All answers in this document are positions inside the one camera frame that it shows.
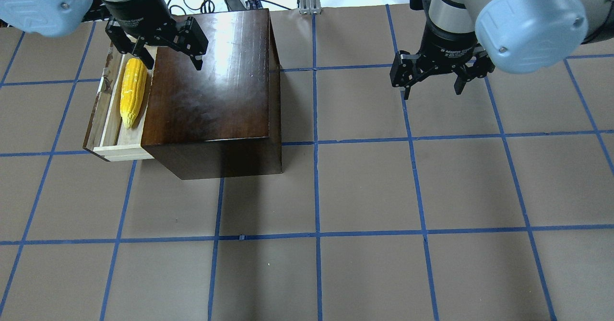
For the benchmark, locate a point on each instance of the yellow corn cob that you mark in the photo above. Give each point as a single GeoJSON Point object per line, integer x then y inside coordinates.
{"type": "Point", "coordinates": [132, 91]}

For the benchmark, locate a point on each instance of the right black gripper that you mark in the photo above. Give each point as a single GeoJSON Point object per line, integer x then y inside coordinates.
{"type": "Point", "coordinates": [447, 44]}

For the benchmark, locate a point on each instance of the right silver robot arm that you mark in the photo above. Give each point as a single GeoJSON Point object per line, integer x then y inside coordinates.
{"type": "Point", "coordinates": [522, 36]}

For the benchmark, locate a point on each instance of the black power adapter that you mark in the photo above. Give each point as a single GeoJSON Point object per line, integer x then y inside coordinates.
{"type": "Point", "coordinates": [235, 5]}

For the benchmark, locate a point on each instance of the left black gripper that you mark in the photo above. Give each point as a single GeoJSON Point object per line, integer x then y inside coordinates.
{"type": "Point", "coordinates": [135, 4]}

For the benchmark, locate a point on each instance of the dark brown wooden cabinet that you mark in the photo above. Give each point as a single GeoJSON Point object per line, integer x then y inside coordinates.
{"type": "Point", "coordinates": [225, 119]}

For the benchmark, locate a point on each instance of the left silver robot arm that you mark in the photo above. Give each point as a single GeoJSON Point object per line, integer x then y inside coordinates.
{"type": "Point", "coordinates": [53, 18]}

